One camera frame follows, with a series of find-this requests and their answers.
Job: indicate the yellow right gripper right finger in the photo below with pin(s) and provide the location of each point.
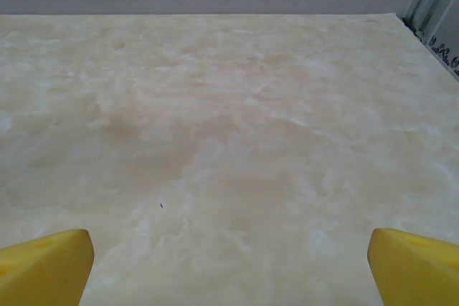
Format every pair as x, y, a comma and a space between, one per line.
416, 270

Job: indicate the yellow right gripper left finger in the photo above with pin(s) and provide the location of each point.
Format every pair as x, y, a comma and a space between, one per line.
43, 270

